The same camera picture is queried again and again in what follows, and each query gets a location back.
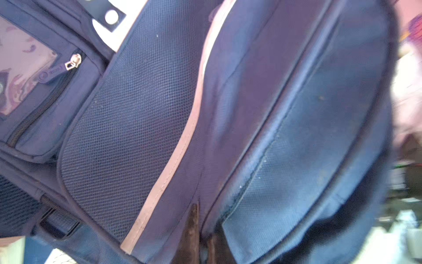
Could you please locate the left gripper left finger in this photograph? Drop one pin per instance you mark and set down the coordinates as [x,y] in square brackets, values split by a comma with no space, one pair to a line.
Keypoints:
[188,251]

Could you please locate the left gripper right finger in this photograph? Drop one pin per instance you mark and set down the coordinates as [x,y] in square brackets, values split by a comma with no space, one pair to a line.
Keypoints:
[218,249]

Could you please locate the navy blue student backpack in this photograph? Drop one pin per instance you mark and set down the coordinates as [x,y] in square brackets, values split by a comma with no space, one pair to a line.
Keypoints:
[274,117]

